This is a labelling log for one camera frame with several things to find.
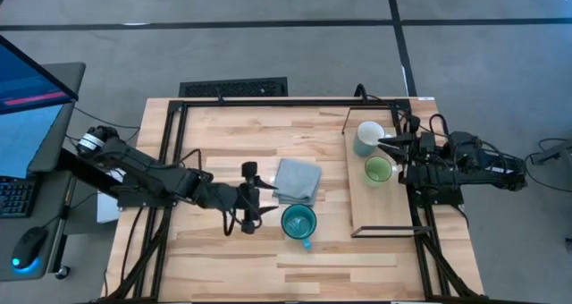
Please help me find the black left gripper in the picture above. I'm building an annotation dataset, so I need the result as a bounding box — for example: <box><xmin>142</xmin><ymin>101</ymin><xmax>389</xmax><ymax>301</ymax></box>
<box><xmin>209</xmin><ymin>162</ymin><xmax>281</xmax><ymax>234</ymax></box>

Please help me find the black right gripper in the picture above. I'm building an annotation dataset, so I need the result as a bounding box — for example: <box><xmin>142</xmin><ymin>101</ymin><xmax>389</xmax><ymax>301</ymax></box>
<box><xmin>378</xmin><ymin>114</ymin><xmax>437</xmax><ymax>182</ymax></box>

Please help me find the green mug with brown rim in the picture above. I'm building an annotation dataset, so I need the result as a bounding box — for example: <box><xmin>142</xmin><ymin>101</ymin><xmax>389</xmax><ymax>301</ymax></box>
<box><xmin>364</xmin><ymin>155</ymin><xmax>399</xmax><ymax>184</ymax></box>

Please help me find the white mug with teal outside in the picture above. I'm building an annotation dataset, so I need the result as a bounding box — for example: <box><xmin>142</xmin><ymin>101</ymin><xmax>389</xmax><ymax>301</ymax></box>
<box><xmin>352</xmin><ymin>120</ymin><xmax>394</xmax><ymax>158</ymax></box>

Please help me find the large teal mug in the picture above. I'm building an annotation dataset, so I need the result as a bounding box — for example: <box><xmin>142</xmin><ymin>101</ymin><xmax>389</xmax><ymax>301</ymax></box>
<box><xmin>280</xmin><ymin>203</ymin><xmax>318</xmax><ymax>251</ymax></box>

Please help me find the white box under arm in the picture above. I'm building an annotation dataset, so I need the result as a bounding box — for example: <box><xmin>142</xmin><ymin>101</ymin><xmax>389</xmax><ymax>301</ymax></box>
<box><xmin>97</xmin><ymin>169</ymin><xmax>122</xmax><ymax>224</ymax></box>

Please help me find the wooden shelf with black brackets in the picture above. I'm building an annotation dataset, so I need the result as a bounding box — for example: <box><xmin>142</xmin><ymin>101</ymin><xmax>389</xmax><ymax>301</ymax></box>
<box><xmin>341</xmin><ymin>106</ymin><xmax>433</xmax><ymax>239</ymax></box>

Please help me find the folded grey cloth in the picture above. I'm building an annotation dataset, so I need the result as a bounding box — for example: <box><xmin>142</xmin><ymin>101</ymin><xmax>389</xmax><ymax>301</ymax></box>
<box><xmin>272</xmin><ymin>157</ymin><xmax>323</xmax><ymax>207</ymax></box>

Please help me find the black floor vent grille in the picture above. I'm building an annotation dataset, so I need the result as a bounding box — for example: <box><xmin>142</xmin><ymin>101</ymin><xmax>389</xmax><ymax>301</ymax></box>
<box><xmin>178</xmin><ymin>76</ymin><xmax>290</xmax><ymax>98</ymax></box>

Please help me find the grey side desk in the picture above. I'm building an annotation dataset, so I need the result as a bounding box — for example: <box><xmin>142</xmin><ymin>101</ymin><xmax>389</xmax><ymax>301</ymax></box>
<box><xmin>0</xmin><ymin>62</ymin><xmax>87</xmax><ymax>283</ymax></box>

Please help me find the black computer mouse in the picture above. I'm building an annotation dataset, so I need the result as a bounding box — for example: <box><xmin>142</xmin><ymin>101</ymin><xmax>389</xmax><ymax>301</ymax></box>
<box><xmin>11</xmin><ymin>226</ymin><xmax>49</xmax><ymax>272</ymax></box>

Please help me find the black keyboard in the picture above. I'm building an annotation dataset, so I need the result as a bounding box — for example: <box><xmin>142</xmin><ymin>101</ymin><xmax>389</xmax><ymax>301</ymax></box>
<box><xmin>0</xmin><ymin>174</ymin><xmax>37</xmax><ymax>219</ymax></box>

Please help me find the computer monitor with blue screen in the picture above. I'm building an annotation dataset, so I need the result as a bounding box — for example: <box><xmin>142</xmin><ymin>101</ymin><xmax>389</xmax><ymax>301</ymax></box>
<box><xmin>0</xmin><ymin>34</ymin><xmax>80</xmax><ymax>180</ymax></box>

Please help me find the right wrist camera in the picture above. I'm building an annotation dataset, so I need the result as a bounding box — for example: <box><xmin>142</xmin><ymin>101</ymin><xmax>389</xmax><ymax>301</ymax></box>
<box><xmin>419</xmin><ymin>131</ymin><xmax>437</xmax><ymax>156</ymax></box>

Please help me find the black cable loop at frame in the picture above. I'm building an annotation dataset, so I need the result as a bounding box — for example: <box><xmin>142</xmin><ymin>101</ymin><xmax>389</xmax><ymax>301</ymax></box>
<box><xmin>353</xmin><ymin>83</ymin><xmax>373</xmax><ymax>104</ymax></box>

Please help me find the black aluminium table frame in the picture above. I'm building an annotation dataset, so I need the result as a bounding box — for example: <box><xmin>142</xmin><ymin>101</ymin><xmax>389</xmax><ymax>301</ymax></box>
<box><xmin>100</xmin><ymin>97</ymin><xmax>486</xmax><ymax>304</ymax></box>

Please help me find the black floor cable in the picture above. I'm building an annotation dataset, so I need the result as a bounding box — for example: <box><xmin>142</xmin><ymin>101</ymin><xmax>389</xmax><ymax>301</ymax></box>
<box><xmin>525</xmin><ymin>160</ymin><xmax>572</xmax><ymax>194</ymax></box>

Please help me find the thin black desk cable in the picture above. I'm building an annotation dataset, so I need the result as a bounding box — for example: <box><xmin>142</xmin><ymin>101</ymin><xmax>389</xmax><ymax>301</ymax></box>
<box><xmin>73</xmin><ymin>106</ymin><xmax>141</xmax><ymax>131</ymax></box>

